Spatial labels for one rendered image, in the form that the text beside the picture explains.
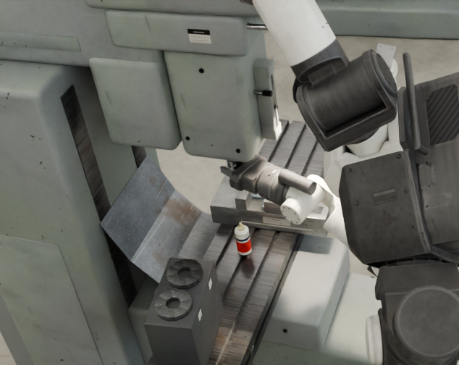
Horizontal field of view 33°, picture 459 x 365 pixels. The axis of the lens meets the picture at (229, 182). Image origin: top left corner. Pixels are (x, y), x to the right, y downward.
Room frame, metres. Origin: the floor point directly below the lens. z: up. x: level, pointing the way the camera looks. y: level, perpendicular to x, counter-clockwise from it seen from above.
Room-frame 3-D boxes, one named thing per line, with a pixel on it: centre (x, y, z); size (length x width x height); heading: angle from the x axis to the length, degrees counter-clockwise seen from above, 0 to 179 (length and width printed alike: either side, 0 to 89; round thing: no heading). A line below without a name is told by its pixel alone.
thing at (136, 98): (1.69, 0.15, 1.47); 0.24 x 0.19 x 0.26; 153
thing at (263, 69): (1.56, -0.12, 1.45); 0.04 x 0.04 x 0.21; 63
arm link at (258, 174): (1.54, -0.09, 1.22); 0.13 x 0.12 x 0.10; 132
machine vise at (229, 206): (1.73, -0.12, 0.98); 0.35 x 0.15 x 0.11; 66
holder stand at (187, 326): (1.30, 0.16, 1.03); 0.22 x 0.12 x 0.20; 161
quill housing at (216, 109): (1.61, -0.02, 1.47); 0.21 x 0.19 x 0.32; 153
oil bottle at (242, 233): (1.59, -0.01, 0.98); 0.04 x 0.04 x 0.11
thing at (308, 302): (1.61, -0.03, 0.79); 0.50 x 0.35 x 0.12; 63
